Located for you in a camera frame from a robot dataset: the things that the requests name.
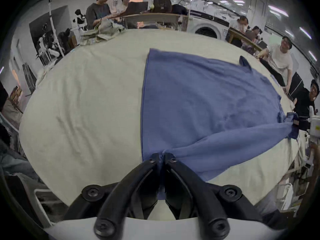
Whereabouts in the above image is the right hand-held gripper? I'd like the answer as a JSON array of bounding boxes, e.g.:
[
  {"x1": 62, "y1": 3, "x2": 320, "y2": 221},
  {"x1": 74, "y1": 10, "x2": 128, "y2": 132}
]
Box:
[{"x1": 298, "y1": 106, "x2": 320, "y2": 144}]

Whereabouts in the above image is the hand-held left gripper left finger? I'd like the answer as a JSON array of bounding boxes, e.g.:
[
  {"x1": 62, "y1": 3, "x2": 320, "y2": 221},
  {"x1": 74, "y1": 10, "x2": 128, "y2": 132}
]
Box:
[{"x1": 64, "y1": 153, "x2": 163, "y2": 239}]

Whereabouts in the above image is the wooden table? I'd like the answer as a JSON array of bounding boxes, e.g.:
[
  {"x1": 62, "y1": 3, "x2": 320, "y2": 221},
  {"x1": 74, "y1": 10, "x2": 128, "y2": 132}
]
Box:
[
  {"x1": 226, "y1": 27, "x2": 263, "y2": 52},
  {"x1": 110, "y1": 0, "x2": 191, "y2": 32}
]

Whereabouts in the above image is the crumpled pale green cloth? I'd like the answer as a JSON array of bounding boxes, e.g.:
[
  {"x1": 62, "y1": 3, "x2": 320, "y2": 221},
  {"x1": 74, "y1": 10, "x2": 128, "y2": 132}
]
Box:
[{"x1": 79, "y1": 18, "x2": 126, "y2": 46}]

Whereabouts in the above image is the white washing machine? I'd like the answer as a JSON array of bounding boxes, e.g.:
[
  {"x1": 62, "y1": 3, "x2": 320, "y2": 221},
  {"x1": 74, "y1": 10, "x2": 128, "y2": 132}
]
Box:
[{"x1": 186, "y1": 9, "x2": 231, "y2": 40}]

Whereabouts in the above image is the blue shirt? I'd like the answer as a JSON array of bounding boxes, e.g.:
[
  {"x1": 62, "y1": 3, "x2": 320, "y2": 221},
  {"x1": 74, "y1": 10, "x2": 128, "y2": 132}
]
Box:
[{"x1": 141, "y1": 48, "x2": 300, "y2": 201}]

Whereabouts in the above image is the bed with beige sheet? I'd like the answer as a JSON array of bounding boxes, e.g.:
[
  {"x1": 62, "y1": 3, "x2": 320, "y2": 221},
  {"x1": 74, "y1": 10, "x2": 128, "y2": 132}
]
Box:
[{"x1": 19, "y1": 28, "x2": 307, "y2": 221}]

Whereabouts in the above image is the person's right hand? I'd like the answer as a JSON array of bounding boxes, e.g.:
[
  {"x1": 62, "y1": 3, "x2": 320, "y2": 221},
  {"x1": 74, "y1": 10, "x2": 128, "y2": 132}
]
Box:
[{"x1": 309, "y1": 143, "x2": 320, "y2": 166}]

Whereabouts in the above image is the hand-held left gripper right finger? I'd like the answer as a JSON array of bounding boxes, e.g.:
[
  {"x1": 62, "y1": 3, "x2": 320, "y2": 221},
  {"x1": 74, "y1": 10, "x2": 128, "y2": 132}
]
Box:
[{"x1": 162, "y1": 153, "x2": 263, "y2": 239}]

